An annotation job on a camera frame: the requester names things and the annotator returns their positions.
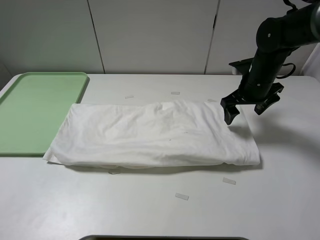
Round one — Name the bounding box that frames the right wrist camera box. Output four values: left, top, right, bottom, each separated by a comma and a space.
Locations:
228, 58, 253, 75

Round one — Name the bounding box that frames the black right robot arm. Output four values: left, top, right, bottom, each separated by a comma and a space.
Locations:
220, 0, 320, 125

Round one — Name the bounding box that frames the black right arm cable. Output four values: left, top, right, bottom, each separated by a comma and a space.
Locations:
276, 62, 297, 80

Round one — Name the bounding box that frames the white short sleeve shirt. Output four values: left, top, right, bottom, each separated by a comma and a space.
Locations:
43, 99, 261, 169

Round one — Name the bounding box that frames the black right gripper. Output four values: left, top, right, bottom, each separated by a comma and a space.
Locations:
220, 76, 284, 125

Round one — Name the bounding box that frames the clear tape piece near left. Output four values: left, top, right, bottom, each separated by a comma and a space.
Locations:
108, 169, 121, 175

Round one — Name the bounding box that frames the clear tape piece near centre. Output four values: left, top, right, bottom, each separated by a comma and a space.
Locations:
175, 193, 189, 201

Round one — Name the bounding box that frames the green plastic tray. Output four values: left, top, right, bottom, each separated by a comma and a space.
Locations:
0, 72, 89, 157

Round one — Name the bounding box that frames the clear tape piece near right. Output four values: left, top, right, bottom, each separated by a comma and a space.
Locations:
222, 177, 236, 185

